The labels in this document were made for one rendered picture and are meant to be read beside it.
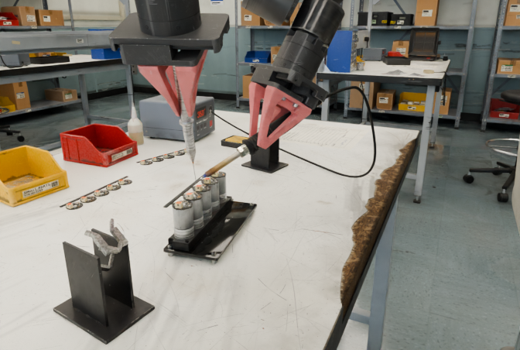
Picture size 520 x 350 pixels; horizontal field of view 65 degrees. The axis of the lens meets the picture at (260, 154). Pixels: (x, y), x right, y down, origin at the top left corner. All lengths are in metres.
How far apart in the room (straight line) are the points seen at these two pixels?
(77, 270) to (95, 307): 0.04
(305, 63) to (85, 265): 0.33
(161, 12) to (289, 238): 0.33
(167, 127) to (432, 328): 1.17
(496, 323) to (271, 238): 1.34
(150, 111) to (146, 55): 0.64
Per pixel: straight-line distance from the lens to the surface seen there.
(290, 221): 0.60
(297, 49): 0.53
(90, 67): 3.60
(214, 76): 5.98
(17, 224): 0.69
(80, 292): 0.45
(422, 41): 3.60
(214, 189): 0.58
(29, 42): 3.20
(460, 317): 1.77
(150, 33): 0.39
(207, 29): 0.40
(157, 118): 1.03
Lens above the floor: 1.02
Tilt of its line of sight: 18 degrees down
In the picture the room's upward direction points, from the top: straight up
